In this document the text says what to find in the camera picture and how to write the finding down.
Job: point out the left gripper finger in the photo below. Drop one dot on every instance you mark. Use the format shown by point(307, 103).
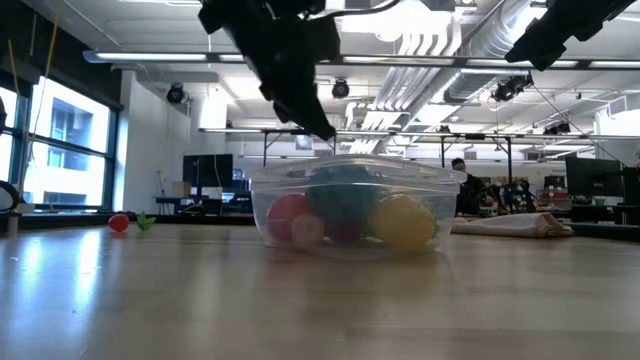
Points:
point(295, 112)
point(315, 102)

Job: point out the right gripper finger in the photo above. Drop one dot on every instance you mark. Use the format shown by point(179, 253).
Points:
point(545, 22)
point(542, 52)

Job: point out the clear plastic container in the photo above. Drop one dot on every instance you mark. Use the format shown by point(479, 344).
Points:
point(350, 167)

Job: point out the striped green watermelon toy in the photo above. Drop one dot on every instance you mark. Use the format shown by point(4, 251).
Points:
point(342, 197)

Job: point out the large red tomato toy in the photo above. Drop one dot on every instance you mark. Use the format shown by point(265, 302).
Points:
point(282, 212)

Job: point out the pale pink peach toy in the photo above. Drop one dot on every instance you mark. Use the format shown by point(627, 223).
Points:
point(307, 230)

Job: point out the black computer monitor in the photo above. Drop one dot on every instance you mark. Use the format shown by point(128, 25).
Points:
point(207, 170)
point(594, 177)

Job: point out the cardboard box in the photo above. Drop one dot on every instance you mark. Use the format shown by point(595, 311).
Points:
point(181, 189)

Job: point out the overhead light beam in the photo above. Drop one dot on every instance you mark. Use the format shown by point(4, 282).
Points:
point(150, 56)

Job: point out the person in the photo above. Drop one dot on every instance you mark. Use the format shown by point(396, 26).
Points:
point(465, 192)

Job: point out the pale pink folded towel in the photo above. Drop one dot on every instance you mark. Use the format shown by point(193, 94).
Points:
point(510, 225)

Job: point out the green star leaf piece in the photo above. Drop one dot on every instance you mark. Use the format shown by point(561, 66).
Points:
point(145, 221)

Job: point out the small round red toy fruit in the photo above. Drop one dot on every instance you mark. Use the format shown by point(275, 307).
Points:
point(118, 223)

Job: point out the large window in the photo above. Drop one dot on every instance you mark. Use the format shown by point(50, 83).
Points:
point(65, 150)

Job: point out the black background workstation frame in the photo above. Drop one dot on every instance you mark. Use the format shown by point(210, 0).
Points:
point(300, 132)

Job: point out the black ceiling camera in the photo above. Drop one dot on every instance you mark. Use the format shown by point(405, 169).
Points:
point(340, 88)
point(175, 94)

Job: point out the black hanging camera rig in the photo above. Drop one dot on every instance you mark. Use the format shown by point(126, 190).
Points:
point(557, 128)
point(510, 87)

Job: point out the silver ceiling duct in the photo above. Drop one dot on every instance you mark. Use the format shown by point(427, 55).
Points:
point(480, 45)

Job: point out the small grey post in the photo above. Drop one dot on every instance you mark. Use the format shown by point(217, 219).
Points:
point(12, 225)

